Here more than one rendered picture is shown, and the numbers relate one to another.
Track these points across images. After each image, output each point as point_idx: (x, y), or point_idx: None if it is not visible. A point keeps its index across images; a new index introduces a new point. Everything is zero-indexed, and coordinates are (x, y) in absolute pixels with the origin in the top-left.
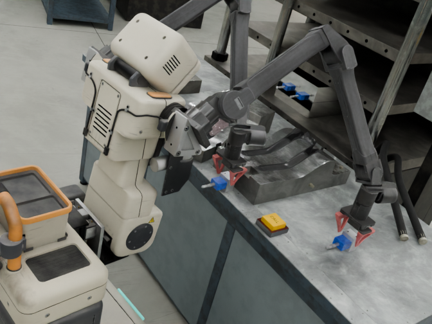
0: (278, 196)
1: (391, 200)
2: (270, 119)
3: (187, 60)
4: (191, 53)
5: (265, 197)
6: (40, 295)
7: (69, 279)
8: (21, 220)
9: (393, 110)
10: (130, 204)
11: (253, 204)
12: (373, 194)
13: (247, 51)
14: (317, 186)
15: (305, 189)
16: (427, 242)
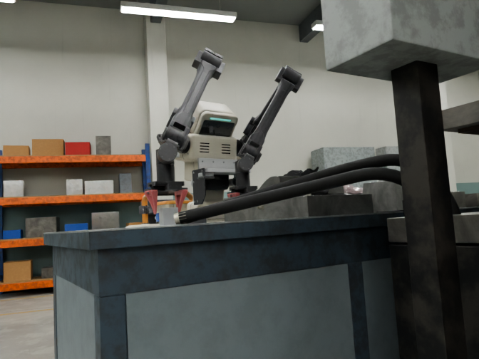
0: (239, 216)
1: (157, 153)
2: (388, 191)
3: (195, 112)
4: (197, 107)
5: (230, 215)
6: (127, 226)
7: (135, 225)
8: (146, 197)
9: (478, 111)
10: (187, 209)
11: (224, 220)
12: (155, 150)
13: (270, 105)
14: (272, 213)
15: (260, 213)
16: (174, 217)
